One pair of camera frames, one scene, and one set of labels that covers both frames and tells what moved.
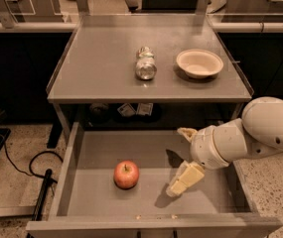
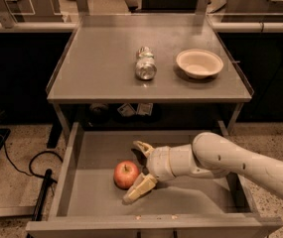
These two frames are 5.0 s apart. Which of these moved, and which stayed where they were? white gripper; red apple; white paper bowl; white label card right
Moved: white gripper
Stayed: white paper bowl; white label card right; red apple
